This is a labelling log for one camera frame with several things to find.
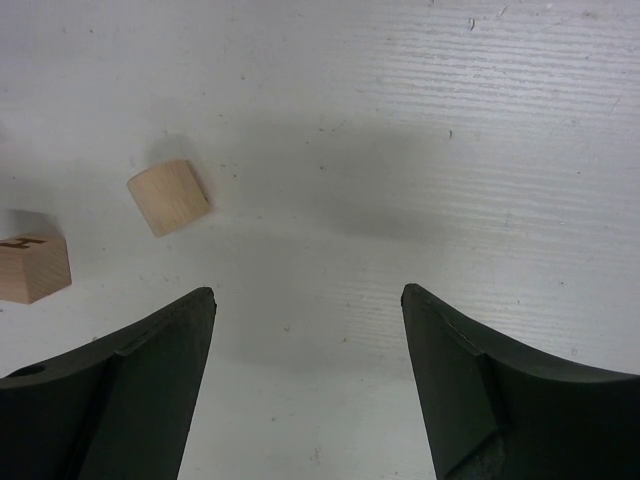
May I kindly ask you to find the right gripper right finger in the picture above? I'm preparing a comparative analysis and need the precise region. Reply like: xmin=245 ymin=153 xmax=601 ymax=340
xmin=401 ymin=284 xmax=639 ymax=479

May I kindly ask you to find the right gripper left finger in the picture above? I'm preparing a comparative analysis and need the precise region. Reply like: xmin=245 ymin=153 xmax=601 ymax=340
xmin=1 ymin=287 xmax=216 ymax=479

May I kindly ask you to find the wood cube block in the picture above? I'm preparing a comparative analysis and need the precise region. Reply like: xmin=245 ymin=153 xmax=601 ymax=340
xmin=1 ymin=234 xmax=72 ymax=305

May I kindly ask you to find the wood cylinder block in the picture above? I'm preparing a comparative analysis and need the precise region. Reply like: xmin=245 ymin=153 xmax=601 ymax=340
xmin=127 ymin=159 xmax=211 ymax=238

